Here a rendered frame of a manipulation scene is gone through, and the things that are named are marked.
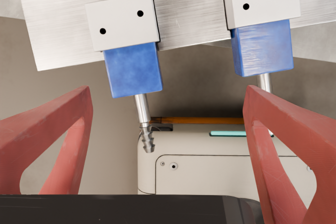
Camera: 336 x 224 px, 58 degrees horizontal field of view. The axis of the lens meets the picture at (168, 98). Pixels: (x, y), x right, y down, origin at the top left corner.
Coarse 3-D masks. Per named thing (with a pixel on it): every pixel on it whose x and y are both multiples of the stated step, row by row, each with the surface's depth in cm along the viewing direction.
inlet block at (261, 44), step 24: (240, 0) 22; (264, 0) 22; (288, 0) 22; (240, 24) 23; (264, 24) 24; (288, 24) 24; (240, 48) 24; (264, 48) 24; (288, 48) 24; (240, 72) 25; (264, 72) 25
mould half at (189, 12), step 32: (32, 0) 25; (64, 0) 25; (96, 0) 25; (160, 0) 25; (192, 0) 25; (320, 0) 25; (32, 32) 25; (64, 32) 25; (160, 32) 25; (192, 32) 25; (224, 32) 25; (64, 64) 26
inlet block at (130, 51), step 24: (120, 0) 22; (144, 0) 22; (96, 24) 23; (120, 24) 23; (144, 24) 23; (96, 48) 23; (120, 48) 24; (144, 48) 24; (120, 72) 25; (144, 72) 25; (120, 96) 25; (144, 96) 26; (144, 120) 26; (144, 144) 27
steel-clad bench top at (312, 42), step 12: (0, 0) 30; (12, 0) 30; (0, 12) 30; (12, 12) 30; (324, 24) 31; (300, 36) 31; (312, 36) 31; (324, 36) 31; (300, 48) 31; (312, 48) 31; (324, 48) 31; (324, 60) 31
